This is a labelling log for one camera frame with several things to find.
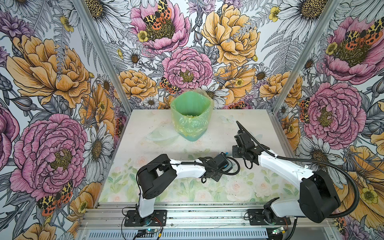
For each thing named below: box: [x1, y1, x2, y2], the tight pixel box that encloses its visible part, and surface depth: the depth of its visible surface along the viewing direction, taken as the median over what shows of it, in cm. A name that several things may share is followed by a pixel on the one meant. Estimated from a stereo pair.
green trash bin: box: [171, 90, 214, 142], surface depth 87 cm
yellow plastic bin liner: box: [170, 89, 215, 137], surface depth 87 cm
